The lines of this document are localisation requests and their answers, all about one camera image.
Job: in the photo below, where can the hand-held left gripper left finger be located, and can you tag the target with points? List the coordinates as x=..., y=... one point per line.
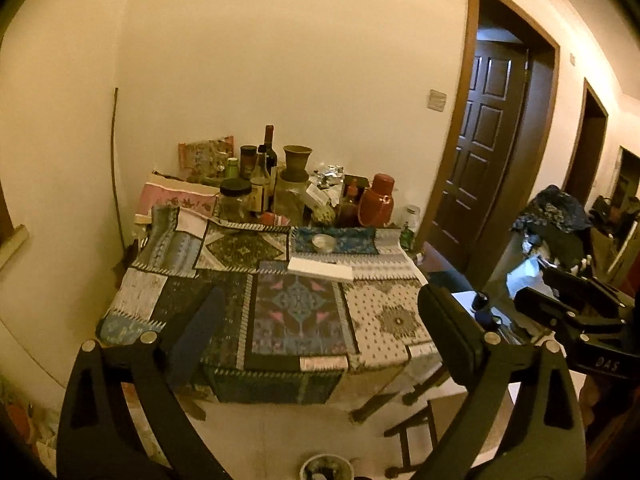
x=200, y=330

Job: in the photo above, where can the dark blue object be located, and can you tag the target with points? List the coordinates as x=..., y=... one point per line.
x=482, y=305

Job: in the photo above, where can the crumpled silver foil bag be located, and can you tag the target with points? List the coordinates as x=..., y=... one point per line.
x=327, y=175

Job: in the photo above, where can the brown clay vase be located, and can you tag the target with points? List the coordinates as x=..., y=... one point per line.
x=297, y=162

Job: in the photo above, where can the round trash bin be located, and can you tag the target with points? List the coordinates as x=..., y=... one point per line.
x=327, y=467

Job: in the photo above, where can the red sauce bottle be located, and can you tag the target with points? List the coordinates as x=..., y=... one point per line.
x=350, y=210

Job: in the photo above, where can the pink patterned box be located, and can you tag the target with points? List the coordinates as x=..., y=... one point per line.
x=170, y=195

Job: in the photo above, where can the clear glass liquor bottle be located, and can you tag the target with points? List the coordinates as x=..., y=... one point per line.
x=260, y=185

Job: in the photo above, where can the long white box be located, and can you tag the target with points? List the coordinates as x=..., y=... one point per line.
x=320, y=269

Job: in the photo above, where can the wall light switch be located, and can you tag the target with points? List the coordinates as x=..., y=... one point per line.
x=437, y=99

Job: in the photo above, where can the patchwork patterned tablecloth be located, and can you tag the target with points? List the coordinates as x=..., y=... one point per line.
x=390, y=320

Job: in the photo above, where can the dark wine bottle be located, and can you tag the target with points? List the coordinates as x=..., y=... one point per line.
x=269, y=140

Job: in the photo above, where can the red thermos flask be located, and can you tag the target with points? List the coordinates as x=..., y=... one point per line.
x=377, y=205

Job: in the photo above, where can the brown wooden door frame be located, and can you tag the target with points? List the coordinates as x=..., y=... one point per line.
x=462, y=60
x=575, y=135

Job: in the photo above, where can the small green-lidded jar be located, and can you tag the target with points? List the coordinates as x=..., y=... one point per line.
x=232, y=167

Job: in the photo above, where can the green custard apple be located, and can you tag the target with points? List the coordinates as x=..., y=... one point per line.
x=324, y=215

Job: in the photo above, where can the small red box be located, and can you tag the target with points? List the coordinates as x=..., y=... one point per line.
x=272, y=219

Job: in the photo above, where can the orange floral printed packet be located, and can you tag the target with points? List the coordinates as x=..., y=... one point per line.
x=205, y=155

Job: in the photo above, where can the small white labelled box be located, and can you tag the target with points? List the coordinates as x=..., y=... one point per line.
x=317, y=192

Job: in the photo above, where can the colourful plastic bag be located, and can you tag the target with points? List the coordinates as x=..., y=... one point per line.
x=27, y=425

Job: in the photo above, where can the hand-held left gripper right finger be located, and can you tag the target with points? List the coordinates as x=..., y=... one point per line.
x=440, y=330

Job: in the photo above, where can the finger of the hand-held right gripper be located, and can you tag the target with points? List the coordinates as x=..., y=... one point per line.
x=590, y=282
x=560, y=310

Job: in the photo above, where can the brown jar with dark lid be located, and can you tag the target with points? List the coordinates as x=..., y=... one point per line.
x=247, y=160

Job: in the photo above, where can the dark patterned cloth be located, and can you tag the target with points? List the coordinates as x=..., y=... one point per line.
x=555, y=207

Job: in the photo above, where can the glass jar with black lid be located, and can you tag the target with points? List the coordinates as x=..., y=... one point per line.
x=235, y=187

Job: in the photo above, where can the dark brown panelled door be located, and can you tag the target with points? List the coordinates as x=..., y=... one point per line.
x=480, y=160

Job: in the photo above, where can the large clear glass jar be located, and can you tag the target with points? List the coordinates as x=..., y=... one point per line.
x=290, y=200

